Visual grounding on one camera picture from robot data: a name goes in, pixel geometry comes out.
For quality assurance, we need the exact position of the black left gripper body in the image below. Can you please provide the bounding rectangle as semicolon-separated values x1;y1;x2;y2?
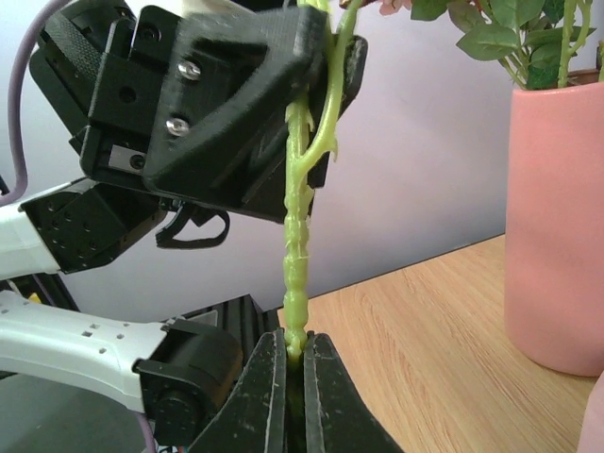
29;1;181;189

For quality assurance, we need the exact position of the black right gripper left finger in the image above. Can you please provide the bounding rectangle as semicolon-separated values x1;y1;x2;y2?
189;329;287;453

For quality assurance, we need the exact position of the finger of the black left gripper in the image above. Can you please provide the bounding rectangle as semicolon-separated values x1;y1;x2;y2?
243;36;368;222
143;8;327;198

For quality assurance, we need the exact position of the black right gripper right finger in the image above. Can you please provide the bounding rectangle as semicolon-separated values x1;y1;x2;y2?
303;333;401;453

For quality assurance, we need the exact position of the pink double rose stem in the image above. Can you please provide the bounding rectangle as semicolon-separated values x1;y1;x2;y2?
283;1;361;452

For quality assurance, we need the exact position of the pink wrapping paper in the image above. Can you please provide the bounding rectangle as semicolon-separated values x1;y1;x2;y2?
577;379;604;453

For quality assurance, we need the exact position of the pink cylindrical vase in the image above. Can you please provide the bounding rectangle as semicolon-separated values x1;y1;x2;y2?
504;69;603;377

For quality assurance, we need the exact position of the pink carnation stem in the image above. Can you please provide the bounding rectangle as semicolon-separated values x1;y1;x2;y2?
411;0;601;91

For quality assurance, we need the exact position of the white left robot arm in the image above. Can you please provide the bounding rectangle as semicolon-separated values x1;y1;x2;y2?
1;1;367;334

